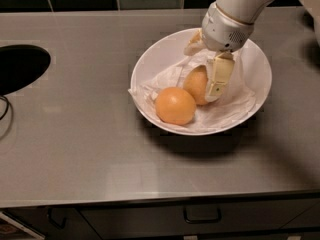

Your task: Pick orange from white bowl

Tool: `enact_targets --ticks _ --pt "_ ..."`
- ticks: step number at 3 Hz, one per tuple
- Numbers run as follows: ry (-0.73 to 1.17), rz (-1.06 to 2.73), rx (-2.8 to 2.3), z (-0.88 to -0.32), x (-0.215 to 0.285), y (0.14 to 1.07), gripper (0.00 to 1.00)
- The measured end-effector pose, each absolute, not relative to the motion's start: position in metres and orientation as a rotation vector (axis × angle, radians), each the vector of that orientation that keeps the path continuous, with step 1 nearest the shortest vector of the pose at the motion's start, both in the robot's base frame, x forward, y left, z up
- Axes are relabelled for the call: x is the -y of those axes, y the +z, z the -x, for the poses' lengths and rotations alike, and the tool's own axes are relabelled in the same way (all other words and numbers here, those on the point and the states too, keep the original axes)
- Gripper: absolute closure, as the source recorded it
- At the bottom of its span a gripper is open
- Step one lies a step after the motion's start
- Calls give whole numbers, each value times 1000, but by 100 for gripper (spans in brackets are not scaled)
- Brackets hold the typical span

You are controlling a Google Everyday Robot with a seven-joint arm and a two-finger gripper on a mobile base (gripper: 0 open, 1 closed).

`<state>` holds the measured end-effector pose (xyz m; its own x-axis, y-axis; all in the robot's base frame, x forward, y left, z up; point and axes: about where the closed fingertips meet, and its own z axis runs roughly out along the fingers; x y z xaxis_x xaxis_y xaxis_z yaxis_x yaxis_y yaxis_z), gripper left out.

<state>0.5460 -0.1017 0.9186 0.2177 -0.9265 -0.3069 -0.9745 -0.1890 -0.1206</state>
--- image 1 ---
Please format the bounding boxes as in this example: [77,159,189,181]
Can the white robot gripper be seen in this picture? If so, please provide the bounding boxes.
[184,2,254,103]

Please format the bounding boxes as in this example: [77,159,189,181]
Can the dull orange fruit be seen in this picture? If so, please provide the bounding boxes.
[183,65,208,105]

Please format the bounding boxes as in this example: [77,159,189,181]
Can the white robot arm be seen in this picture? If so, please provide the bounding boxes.
[184,0,320,102]

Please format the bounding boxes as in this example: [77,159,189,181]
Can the white ceramic bowl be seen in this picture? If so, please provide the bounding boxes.
[129,29,272,136]

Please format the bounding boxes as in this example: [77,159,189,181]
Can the white paper towel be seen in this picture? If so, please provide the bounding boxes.
[129,45,257,136]

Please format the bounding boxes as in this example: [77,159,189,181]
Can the bright orange front fruit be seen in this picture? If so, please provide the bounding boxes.
[155,87,196,125]

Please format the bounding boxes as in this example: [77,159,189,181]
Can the dark drawer front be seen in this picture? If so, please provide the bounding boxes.
[81,199,320,239]

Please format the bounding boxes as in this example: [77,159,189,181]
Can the black round sink opening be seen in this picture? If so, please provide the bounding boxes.
[0,44,51,95]

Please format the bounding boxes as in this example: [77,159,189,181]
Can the black centre drawer handle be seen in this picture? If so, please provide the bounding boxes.
[183,206,222,224]

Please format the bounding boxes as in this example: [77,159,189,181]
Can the black drawer handle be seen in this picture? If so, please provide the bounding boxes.
[47,208,67,230]
[183,206,222,224]

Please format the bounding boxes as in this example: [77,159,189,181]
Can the black cable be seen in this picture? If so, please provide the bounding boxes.
[0,95,10,121]

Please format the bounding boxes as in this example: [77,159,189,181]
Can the black left drawer handle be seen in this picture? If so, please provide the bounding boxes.
[47,208,67,230]

